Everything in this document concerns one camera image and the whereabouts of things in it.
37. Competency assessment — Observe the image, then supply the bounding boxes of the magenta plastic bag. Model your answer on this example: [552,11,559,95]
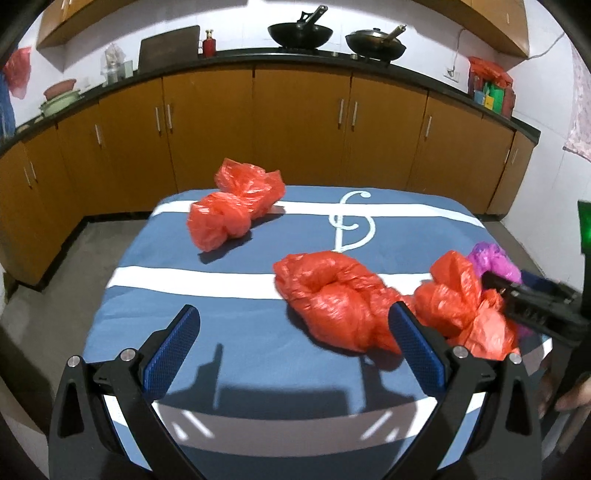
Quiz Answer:
[466,241,537,338]

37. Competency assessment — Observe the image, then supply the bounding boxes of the person hand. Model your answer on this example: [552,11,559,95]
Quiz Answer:
[538,366,590,419]

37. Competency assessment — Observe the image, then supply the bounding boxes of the small red plastic bag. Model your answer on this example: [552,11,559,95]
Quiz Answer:
[413,250,520,360]

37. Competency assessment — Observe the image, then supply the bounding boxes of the blue white striped tablecloth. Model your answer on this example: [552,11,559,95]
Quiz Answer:
[81,185,553,476]

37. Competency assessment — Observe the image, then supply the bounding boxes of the pink floral curtain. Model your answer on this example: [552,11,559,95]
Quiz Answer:
[563,46,591,162]

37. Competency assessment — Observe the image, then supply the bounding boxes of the knotted red plastic bag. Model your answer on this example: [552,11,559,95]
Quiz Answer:
[186,158,287,252]

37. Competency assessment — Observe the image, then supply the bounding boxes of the wooden lower cabinets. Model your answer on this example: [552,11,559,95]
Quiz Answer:
[1,61,540,287]

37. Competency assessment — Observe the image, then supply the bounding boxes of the red bag box stack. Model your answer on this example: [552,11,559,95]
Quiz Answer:
[468,56,516,119]

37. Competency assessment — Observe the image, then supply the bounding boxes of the stacked bowls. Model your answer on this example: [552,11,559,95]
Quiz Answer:
[39,79,81,118]

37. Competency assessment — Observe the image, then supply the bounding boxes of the right upper cabinet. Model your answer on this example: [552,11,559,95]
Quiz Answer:
[417,0,530,59]

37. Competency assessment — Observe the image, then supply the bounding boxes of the jar in plastic bag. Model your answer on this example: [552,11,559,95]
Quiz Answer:
[101,43,133,85]

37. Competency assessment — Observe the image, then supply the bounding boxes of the dark cutting board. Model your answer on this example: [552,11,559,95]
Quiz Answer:
[137,25,200,74]

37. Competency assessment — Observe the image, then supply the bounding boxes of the black wok with lid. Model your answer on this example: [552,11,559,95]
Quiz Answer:
[346,24,407,63]

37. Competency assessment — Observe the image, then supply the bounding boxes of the red bottle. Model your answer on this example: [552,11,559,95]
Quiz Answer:
[201,30,216,58]

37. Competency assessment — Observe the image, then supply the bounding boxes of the hanging red bag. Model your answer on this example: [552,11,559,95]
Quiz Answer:
[3,47,31,100]

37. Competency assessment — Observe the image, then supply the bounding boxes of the black wok left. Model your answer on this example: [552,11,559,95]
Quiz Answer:
[267,5,334,50]

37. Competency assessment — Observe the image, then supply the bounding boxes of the wooden upper cabinet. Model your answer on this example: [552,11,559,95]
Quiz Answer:
[36,0,134,49]

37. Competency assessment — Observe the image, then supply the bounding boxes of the wall power socket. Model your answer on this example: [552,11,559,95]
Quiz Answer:
[444,67,461,83]

